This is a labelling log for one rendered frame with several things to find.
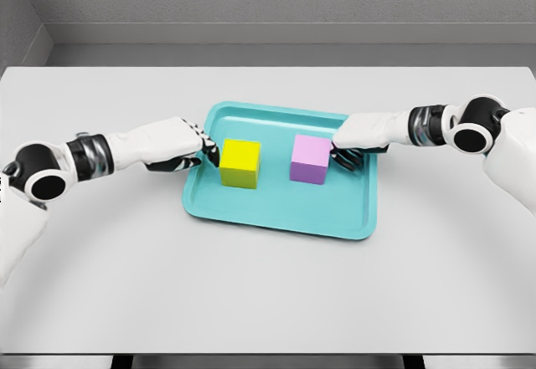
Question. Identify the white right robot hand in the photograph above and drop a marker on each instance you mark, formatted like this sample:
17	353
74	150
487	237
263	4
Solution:
360	132

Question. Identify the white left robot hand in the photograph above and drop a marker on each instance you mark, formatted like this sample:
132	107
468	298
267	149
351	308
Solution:
176	139

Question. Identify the pink cube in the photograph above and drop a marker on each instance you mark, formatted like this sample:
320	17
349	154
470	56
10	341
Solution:
310	159

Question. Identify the yellow cube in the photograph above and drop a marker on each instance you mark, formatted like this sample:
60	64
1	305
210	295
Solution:
240	162

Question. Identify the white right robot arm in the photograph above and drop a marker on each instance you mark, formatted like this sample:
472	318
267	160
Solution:
469	134

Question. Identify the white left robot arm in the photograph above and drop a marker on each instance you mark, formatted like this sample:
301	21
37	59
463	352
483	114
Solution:
63	176

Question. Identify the teal tray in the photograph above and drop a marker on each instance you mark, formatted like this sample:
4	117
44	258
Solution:
280	201

